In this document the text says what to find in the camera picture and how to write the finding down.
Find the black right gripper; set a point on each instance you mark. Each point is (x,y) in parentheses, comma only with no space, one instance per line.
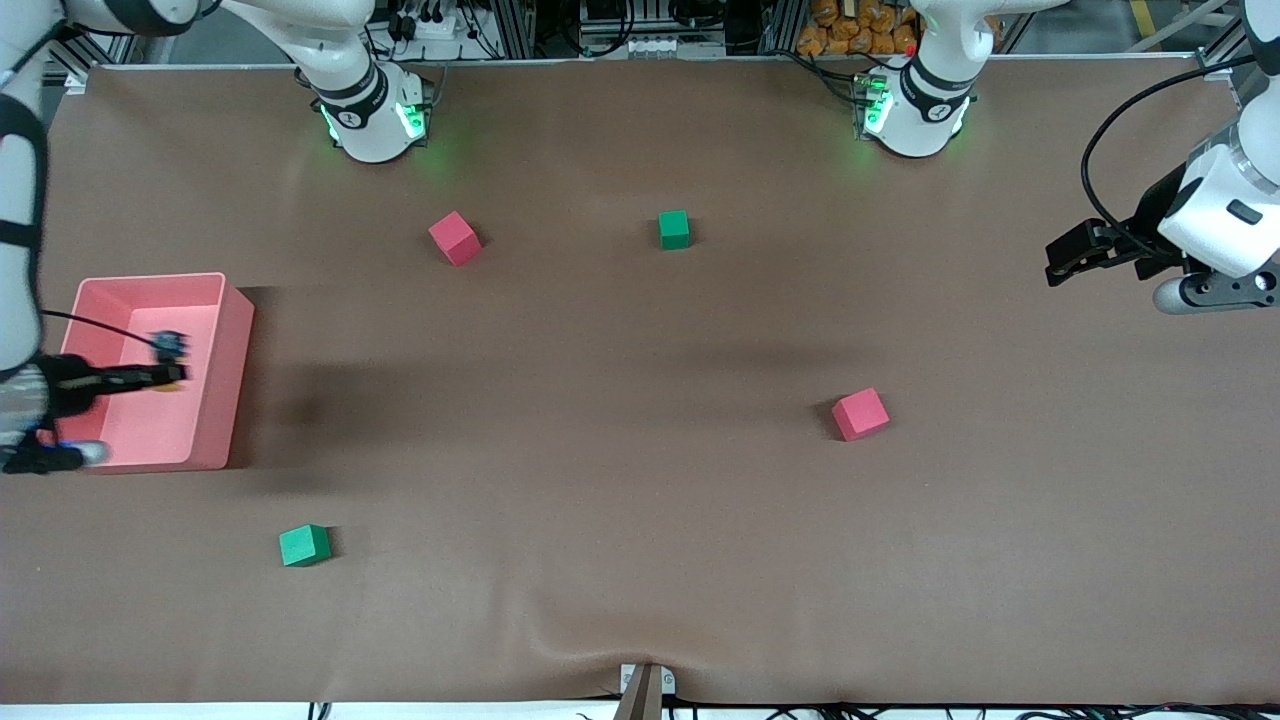
(72,384)

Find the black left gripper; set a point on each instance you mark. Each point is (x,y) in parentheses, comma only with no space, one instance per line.
(1150,228)

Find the yellow capped push button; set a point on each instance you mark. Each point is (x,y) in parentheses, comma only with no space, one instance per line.
(171,345)

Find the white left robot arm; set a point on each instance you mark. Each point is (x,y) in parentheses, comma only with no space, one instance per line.
(920,110)

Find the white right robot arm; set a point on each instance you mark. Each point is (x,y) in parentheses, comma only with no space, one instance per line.
(365,110)

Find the pink plastic tray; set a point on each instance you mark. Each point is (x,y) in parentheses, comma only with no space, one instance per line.
(215,380)

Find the green foam cube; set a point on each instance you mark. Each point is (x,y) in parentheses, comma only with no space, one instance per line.
(673,230)
(303,546)

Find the pink foam cube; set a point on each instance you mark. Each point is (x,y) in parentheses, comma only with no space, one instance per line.
(454,238)
(860,414)

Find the orange packet pile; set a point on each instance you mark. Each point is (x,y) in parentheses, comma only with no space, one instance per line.
(850,30)

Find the white power strip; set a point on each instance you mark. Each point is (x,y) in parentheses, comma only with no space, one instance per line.
(435,25)

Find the white terminal strip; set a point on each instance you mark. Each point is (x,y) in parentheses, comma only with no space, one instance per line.
(675,45)

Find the brown table cover mat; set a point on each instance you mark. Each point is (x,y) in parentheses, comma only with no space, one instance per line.
(640,500)

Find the grey table edge clamp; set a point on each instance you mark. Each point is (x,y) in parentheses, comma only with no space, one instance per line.
(647,685)

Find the aluminium frame strut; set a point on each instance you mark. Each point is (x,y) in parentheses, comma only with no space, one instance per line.
(75,80)
(1215,68)

